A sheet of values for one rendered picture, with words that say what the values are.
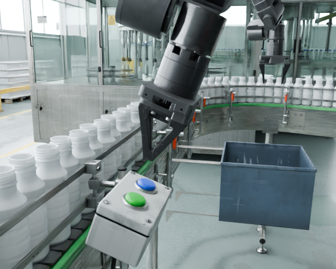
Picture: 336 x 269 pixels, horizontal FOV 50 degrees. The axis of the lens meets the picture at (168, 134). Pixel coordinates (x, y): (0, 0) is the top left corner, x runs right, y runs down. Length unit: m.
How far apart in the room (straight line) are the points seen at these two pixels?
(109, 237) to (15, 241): 0.12
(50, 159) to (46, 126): 4.26
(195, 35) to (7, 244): 0.36
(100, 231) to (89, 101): 4.05
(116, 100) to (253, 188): 3.29
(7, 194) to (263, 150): 1.20
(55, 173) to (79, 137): 0.12
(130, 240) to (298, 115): 2.01
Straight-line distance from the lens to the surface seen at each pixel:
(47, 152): 0.60
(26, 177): 0.56
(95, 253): 0.73
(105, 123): 0.81
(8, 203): 0.51
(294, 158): 1.57
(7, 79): 9.76
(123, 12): 0.44
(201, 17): 0.43
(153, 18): 0.43
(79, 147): 0.71
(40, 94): 4.82
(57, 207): 0.62
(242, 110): 2.39
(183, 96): 0.44
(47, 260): 0.62
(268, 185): 1.28
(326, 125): 2.40
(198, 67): 0.43
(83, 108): 4.57
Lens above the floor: 1.32
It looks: 13 degrees down
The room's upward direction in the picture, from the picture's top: 1 degrees clockwise
